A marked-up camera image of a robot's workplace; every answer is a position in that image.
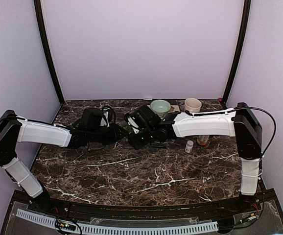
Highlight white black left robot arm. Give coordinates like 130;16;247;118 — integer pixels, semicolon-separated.
0;106;126;213

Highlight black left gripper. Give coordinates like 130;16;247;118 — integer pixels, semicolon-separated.
88;123;129;145

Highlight green pill organizer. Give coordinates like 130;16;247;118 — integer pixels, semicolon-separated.
122;126;129;132

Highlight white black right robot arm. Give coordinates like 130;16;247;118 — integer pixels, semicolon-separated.
124;103;262;212

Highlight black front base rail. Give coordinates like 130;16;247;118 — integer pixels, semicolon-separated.
1;189;283;235

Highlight white slotted cable duct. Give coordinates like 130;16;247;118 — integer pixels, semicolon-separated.
16;209;218;235

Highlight small white pill bottle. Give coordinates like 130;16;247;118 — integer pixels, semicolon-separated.
185;141;194;153

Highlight right circuit board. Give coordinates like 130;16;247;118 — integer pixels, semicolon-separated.
239;213;259;224

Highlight black left corner post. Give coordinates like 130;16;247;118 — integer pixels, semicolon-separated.
34;0;65;106

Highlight black right corner post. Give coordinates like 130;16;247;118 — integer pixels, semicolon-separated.
220;0;252;107

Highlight cream floral ceramic mug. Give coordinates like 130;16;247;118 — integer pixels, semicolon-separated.
184;98;202;113

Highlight plain teal ceramic bowl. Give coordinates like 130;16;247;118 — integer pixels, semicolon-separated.
150;99;171;118

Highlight floral square ceramic plate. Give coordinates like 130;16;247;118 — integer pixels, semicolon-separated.
148;105;180;118

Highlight left circuit board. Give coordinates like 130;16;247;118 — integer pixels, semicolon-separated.
55;219;76;231

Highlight black corner post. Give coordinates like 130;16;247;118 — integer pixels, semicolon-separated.
220;0;252;107
34;0;65;106

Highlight circuit board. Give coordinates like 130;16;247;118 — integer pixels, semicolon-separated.
239;213;259;224
55;219;76;231

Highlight orange grey-capped pill bottle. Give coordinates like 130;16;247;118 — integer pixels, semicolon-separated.
197;135;209;146

